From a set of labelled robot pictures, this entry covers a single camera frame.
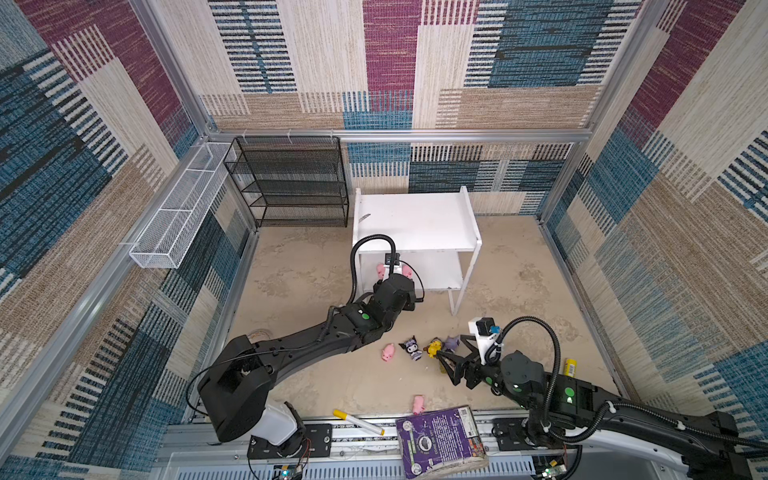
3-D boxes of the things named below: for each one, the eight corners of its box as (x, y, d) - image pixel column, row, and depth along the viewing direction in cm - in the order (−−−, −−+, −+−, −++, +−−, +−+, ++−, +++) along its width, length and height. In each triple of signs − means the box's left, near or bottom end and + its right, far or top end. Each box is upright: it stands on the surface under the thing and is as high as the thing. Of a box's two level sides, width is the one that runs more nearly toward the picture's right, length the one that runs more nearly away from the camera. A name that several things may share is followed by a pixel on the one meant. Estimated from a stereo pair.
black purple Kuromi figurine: (409, 364, 87) (410, 361, 85) (399, 346, 90) (399, 342, 88) (424, 356, 88) (425, 353, 86) (413, 338, 91) (414, 335, 90)
